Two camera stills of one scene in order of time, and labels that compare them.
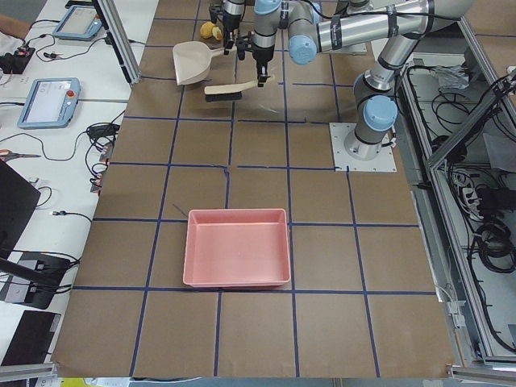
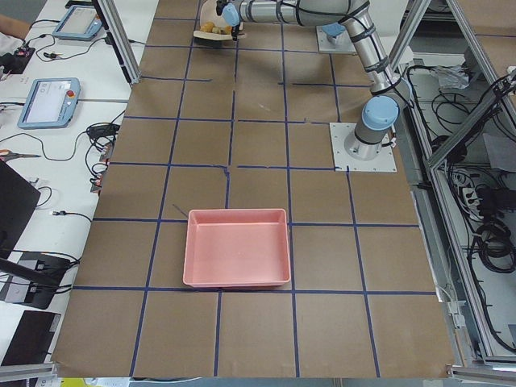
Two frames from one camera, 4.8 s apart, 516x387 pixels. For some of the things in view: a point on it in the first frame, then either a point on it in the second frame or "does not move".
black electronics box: [16, 62] does not move
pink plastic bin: [236, 247] does not move
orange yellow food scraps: [206, 29] does not move
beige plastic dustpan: [192, 60] → [208, 13]
